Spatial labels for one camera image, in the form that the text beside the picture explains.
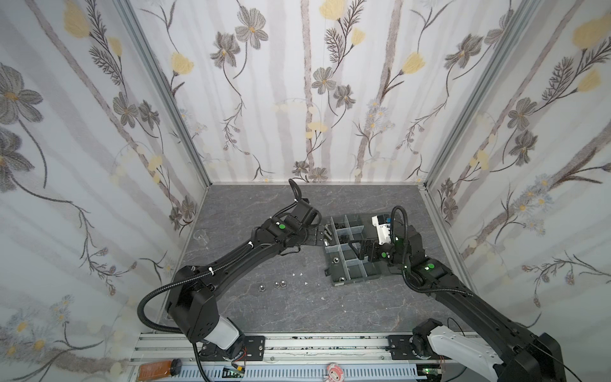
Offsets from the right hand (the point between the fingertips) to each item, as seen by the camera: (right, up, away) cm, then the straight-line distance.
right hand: (361, 241), depth 76 cm
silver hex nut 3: (-30, -18, +11) cm, 36 cm away
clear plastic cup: (-62, 0, +19) cm, 65 cm away
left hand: (-15, +2, +5) cm, 16 cm away
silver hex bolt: (-9, +1, +25) cm, 27 cm away
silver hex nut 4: (-27, -18, +11) cm, 34 cm away
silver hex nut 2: (-35, -19, +9) cm, 41 cm away
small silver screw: (-20, -15, +14) cm, 29 cm away
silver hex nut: (-7, -10, +16) cm, 20 cm away
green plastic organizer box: (-4, -12, +15) cm, 20 cm away
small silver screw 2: (-19, -18, +12) cm, 28 cm away
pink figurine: (-10, -37, -9) cm, 39 cm away
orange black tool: (-61, -36, -9) cm, 71 cm away
